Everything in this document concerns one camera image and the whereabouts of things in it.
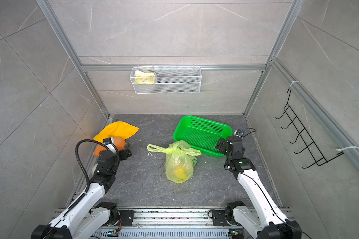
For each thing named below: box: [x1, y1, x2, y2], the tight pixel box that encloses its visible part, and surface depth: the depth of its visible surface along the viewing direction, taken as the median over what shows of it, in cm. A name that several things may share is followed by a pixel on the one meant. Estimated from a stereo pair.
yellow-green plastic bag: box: [146, 140, 202, 184], surface depth 80 cm
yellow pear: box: [175, 167, 186, 180], surface depth 84 cm
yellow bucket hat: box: [92, 120, 140, 142], surface depth 110 cm
